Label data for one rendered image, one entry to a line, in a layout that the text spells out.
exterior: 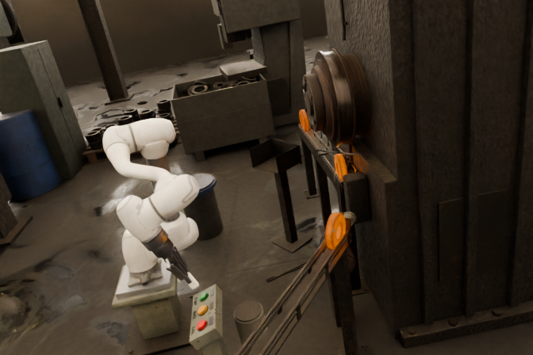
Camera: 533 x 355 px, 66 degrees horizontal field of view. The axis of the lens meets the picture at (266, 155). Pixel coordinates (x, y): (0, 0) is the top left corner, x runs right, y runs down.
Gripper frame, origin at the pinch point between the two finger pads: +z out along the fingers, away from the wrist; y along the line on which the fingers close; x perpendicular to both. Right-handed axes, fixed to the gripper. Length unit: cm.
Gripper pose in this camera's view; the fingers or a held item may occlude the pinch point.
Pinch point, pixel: (190, 280)
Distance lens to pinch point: 168.5
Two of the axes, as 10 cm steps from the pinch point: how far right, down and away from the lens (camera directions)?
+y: -1.0, -3.7, 9.2
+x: -8.6, 5.0, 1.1
